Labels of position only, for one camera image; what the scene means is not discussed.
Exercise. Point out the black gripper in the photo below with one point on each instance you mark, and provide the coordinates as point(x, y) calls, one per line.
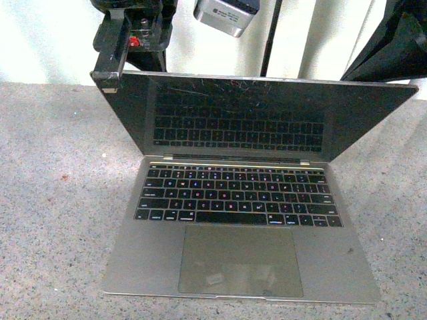
point(134, 32)

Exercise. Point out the grey camera box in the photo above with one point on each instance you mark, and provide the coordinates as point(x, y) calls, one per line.
point(229, 16)

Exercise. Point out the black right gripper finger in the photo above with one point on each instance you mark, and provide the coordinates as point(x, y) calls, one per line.
point(397, 48)

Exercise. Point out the grey laptop with black keyboard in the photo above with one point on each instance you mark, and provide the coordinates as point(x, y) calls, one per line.
point(235, 196)

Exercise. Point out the blue desk lamp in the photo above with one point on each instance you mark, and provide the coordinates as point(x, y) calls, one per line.
point(270, 39)

